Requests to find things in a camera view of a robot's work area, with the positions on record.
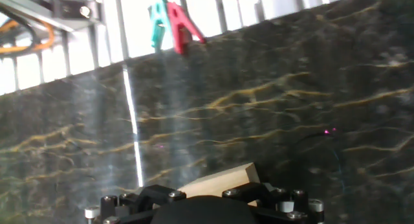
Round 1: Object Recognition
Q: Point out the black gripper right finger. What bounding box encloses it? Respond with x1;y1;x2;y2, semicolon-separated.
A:
221;181;325;223

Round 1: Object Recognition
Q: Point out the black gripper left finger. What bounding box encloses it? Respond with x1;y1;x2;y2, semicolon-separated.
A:
84;184;188;224

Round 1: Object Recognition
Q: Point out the large wooden cube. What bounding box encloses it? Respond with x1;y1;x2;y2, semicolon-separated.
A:
177;162;261;208

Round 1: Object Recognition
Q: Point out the black marble pattern mat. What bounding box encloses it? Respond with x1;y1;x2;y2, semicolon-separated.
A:
0;0;414;224

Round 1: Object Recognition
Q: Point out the red plastic clip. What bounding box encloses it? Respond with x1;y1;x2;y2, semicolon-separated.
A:
166;1;207;56

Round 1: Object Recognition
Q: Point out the teal plastic clip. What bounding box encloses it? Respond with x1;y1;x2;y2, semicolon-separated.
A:
147;0;173;54

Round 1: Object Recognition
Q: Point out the orange tube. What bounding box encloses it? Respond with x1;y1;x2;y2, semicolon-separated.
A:
0;18;56;56

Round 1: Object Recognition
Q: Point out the aluminium frame beam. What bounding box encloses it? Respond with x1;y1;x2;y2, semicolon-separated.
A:
0;0;105;33

